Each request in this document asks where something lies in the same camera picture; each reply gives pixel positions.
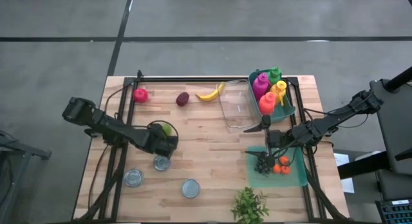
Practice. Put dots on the yellow banana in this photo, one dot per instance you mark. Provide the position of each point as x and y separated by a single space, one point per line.
209 96

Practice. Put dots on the red label tuna can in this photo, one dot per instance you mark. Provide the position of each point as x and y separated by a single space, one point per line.
190 188

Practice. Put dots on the black aluminium table frame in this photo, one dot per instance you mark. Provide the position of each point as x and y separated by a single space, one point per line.
193 79

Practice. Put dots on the green artificial plant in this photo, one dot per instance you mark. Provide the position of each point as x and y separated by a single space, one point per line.
249 206

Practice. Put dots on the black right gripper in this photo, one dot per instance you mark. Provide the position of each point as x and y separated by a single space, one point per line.
278 139

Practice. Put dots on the clear plastic bin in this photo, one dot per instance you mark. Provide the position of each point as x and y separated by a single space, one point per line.
238 108

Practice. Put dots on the teal plastic bin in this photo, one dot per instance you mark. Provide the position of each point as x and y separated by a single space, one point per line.
296 172
284 114

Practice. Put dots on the silver tin can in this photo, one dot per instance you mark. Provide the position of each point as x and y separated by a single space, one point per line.
162 163
133 178

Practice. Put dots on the green pear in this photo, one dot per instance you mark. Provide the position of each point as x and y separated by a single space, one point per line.
166 129

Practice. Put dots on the green plastic squeeze bottle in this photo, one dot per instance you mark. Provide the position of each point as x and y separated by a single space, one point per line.
274 75

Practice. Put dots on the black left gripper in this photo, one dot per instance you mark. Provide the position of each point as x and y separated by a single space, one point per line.
161 143

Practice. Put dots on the pink plastic squeeze bottle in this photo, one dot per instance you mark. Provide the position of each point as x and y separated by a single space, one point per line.
260 87

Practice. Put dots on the grey metal stand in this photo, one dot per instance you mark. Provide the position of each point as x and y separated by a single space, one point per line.
19 150

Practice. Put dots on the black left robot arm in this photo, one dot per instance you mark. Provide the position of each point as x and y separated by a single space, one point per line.
106 125

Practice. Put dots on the white paper sheet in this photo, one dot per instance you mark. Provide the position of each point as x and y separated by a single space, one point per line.
342 159

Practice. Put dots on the dark red fruit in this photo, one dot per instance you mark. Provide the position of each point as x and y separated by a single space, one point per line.
182 98

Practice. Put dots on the dark purple grape bunch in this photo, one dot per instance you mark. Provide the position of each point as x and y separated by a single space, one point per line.
262 166

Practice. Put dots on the yellow plastic squeeze bottle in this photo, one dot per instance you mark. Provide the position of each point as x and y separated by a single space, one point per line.
279 89

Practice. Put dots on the red apple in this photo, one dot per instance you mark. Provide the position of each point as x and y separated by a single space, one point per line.
140 95

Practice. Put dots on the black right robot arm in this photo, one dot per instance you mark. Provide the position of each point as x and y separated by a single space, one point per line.
322 124

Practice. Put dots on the orange plastic squeeze bottle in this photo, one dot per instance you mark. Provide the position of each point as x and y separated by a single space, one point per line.
266 104

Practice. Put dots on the dark grey equipment cart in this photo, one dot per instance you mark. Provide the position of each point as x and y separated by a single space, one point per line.
396 121

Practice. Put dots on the blue compartment box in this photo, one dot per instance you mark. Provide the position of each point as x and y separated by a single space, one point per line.
396 214

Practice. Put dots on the red tomato cluster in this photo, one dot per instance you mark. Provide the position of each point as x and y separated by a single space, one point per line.
283 166

